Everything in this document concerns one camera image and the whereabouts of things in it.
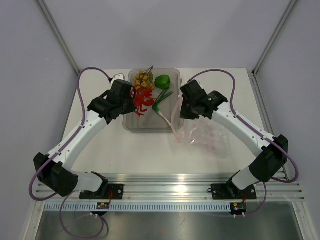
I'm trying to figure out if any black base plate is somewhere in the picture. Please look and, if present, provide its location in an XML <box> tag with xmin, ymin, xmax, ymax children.
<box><xmin>79</xmin><ymin>183</ymin><xmax>124</xmax><ymax>200</ymax></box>
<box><xmin>207</xmin><ymin>183</ymin><xmax>257</xmax><ymax>200</ymax></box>

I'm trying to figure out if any green toy scallion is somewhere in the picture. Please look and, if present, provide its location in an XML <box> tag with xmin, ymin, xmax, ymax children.
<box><xmin>151</xmin><ymin>88</ymin><xmax>178</xmax><ymax>133</ymax></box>

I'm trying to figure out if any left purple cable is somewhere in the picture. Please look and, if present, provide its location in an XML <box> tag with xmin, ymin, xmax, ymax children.
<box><xmin>28</xmin><ymin>66</ymin><xmax>125</xmax><ymax>237</ymax></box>

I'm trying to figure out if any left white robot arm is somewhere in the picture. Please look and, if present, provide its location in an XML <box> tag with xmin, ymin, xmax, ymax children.
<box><xmin>33</xmin><ymin>79</ymin><xmax>136</xmax><ymax>199</ymax></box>

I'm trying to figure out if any red toy lobster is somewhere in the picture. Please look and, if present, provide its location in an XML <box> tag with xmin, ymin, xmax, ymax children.
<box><xmin>130</xmin><ymin>86</ymin><xmax>156</xmax><ymax>117</ymax></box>

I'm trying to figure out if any right aluminium frame post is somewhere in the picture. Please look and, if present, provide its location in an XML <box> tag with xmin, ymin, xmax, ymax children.
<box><xmin>252</xmin><ymin>0</ymin><xmax>300</xmax><ymax>77</ymax></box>

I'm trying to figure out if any yellow toy grape bunch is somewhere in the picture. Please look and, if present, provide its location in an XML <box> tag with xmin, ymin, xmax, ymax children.
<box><xmin>133</xmin><ymin>66</ymin><xmax>156</xmax><ymax>90</ymax></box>

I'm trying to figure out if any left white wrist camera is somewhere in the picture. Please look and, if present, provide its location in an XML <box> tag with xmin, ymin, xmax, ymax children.
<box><xmin>113</xmin><ymin>73</ymin><xmax>126</xmax><ymax>81</ymax></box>

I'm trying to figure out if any left aluminium frame post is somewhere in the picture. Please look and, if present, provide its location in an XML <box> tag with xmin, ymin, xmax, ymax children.
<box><xmin>35</xmin><ymin>0</ymin><xmax>81</xmax><ymax>75</ymax></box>

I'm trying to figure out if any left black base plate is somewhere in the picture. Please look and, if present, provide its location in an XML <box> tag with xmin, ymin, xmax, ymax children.
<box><xmin>79</xmin><ymin>183</ymin><xmax>124</xmax><ymax>200</ymax></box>

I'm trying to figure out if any green toy bell pepper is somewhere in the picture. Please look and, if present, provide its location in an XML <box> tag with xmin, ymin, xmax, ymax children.
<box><xmin>154</xmin><ymin>74</ymin><xmax>171</xmax><ymax>90</ymax></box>

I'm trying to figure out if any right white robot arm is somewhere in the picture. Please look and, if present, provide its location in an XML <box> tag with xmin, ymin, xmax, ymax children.
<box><xmin>180</xmin><ymin>80</ymin><xmax>288</xmax><ymax>199</ymax></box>

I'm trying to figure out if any aluminium mounting rail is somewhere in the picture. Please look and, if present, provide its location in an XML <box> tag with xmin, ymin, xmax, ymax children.
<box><xmin>33</xmin><ymin>173</ymin><xmax>306</xmax><ymax>202</ymax></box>

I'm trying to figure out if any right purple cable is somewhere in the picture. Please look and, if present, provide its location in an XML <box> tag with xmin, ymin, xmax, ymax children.
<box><xmin>187</xmin><ymin>69</ymin><xmax>300</xmax><ymax>218</ymax></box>

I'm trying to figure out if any white slotted cable duct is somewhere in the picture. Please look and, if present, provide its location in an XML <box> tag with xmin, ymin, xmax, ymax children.
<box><xmin>44</xmin><ymin>201</ymin><xmax>231</xmax><ymax>213</ymax></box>

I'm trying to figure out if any aluminium frame post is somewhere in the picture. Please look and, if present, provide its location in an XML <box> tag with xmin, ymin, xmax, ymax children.
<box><xmin>252</xmin><ymin>0</ymin><xmax>300</xmax><ymax>77</ymax></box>
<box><xmin>35</xmin><ymin>0</ymin><xmax>81</xmax><ymax>75</ymax></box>

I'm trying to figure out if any clear zip top bag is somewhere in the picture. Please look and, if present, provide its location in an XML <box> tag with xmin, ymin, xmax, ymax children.
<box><xmin>170</xmin><ymin>95</ymin><xmax>230</xmax><ymax>159</ymax></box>

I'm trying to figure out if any purple cable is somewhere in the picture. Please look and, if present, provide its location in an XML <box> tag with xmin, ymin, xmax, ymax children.
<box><xmin>28</xmin><ymin>66</ymin><xmax>125</xmax><ymax>237</ymax></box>
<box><xmin>187</xmin><ymin>69</ymin><xmax>300</xmax><ymax>218</ymax></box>

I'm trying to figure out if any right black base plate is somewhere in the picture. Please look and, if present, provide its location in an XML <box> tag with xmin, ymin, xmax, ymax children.
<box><xmin>207</xmin><ymin>183</ymin><xmax>257</xmax><ymax>200</ymax></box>

